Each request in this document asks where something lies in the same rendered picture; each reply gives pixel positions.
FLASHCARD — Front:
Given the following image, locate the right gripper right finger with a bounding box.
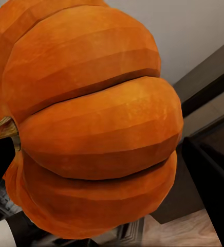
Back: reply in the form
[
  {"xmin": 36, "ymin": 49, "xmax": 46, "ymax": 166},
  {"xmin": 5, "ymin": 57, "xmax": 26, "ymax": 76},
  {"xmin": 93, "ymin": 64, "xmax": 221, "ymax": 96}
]
[{"xmin": 181, "ymin": 137, "xmax": 224, "ymax": 247}]

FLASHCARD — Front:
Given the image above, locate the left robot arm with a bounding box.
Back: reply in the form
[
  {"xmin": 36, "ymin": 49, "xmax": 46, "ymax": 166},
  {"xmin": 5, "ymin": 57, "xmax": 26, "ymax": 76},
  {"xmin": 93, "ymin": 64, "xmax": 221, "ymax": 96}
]
[{"xmin": 0, "ymin": 212, "xmax": 48, "ymax": 247}]

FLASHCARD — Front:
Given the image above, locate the pumpkin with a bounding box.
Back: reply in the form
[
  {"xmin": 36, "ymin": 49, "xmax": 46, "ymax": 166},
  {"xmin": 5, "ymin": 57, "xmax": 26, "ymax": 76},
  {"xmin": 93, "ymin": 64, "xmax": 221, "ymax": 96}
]
[{"xmin": 0, "ymin": 0, "xmax": 184, "ymax": 240}]

